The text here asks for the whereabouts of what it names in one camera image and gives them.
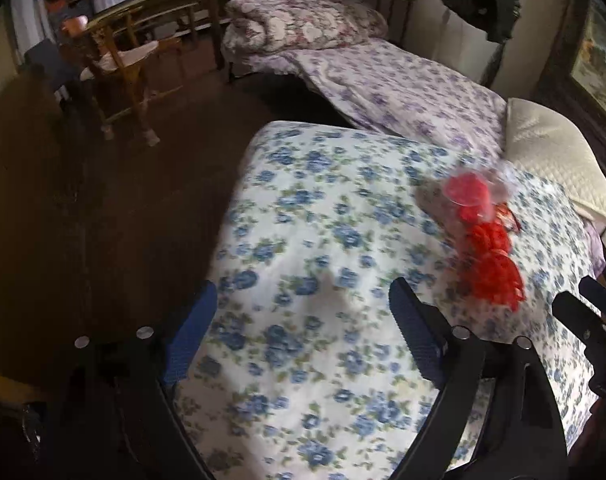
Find clear plastic bag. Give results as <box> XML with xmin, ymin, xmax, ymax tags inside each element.
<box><xmin>440</xmin><ymin>162</ymin><xmax>521</xmax><ymax>233</ymax></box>

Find blue floral bedsheet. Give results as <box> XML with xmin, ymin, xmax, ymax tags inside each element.
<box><xmin>173</xmin><ymin>120</ymin><xmax>606</xmax><ymax>480</ymax></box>

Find purple floral cloth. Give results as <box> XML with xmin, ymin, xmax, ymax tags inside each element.
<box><xmin>583</xmin><ymin>220</ymin><xmax>606</xmax><ymax>272</ymax></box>

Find purple floral bedsheet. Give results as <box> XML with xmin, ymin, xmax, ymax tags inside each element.
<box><xmin>223</xmin><ymin>40</ymin><xmax>510</xmax><ymax>162</ymax></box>

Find black metal bed frame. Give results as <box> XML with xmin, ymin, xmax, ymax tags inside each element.
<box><xmin>305</xmin><ymin>0</ymin><xmax>416</xmax><ymax>47</ymax></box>

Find folded pink floral quilt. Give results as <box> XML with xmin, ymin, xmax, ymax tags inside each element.
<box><xmin>223</xmin><ymin>0</ymin><xmax>390</xmax><ymax>54</ymax></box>

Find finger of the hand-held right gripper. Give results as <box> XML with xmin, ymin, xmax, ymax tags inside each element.
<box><xmin>578</xmin><ymin>275</ymin><xmax>606</xmax><ymax>320</ymax></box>
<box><xmin>552</xmin><ymin>290</ymin><xmax>606</xmax><ymax>361</ymax></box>

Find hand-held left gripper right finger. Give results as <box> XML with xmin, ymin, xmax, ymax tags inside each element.
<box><xmin>389</xmin><ymin>277</ymin><xmax>572</xmax><ymax>480</ymax></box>

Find wooden chair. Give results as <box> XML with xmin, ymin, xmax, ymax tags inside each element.
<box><xmin>63</xmin><ymin>5</ymin><xmax>184</xmax><ymax>148</ymax></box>

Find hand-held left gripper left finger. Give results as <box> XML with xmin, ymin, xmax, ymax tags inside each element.
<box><xmin>73</xmin><ymin>280</ymin><xmax>220</xmax><ymax>480</ymax></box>

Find white quilted pillow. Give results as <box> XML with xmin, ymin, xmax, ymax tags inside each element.
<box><xmin>503</xmin><ymin>97</ymin><xmax>606</xmax><ymax>227</ymax></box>

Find dark framed landscape painting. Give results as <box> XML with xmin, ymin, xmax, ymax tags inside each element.
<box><xmin>533</xmin><ymin>0</ymin><xmax>606</xmax><ymax>172</ymax></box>

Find dark blue chair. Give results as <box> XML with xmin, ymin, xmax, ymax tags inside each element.
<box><xmin>23</xmin><ymin>37</ymin><xmax>84</xmax><ymax>112</ymax></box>

